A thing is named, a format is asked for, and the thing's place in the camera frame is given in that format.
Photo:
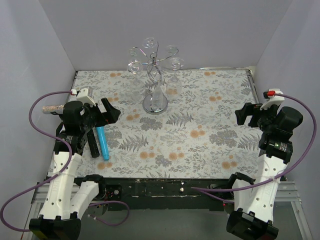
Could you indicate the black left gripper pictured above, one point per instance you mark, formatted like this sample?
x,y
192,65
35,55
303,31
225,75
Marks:
x,y
100,113

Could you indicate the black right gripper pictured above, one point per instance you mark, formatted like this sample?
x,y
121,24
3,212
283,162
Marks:
x,y
253,115

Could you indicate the chrome wine glass rack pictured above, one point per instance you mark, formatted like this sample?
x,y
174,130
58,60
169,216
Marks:
x,y
151,61

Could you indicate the ribbed stemmed wine glass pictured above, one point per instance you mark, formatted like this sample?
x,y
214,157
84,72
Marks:
x,y
157,96

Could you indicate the ribbed short glass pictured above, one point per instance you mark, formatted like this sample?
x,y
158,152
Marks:
x,y
174,84

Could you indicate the clear wine glass back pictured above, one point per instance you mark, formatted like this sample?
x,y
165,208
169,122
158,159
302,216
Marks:
x,y
171,50

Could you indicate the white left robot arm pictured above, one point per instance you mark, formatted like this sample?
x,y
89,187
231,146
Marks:
x,y
60,216

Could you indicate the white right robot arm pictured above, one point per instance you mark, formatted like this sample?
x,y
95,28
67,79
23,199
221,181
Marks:
x,y
252,218

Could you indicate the blue microphone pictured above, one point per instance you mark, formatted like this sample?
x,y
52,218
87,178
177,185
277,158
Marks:
x,y
103,143

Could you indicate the black microphone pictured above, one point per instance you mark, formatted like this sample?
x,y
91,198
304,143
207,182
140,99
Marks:
x,y
94,150

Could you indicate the glitter silver microphone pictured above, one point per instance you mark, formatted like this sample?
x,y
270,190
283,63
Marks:
x,y
53,109

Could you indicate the floral table cloth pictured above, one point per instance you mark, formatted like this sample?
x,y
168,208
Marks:
x,y
197,137

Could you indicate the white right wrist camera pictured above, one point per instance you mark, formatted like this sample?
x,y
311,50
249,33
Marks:
x,y
273,96

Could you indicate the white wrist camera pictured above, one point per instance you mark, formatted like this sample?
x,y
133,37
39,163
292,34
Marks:
x,y
273,96
84,95

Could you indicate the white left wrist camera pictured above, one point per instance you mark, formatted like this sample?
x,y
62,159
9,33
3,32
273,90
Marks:
x,y
84,95

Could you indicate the black base frame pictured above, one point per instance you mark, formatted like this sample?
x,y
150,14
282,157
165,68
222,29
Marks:
x,y
160,193

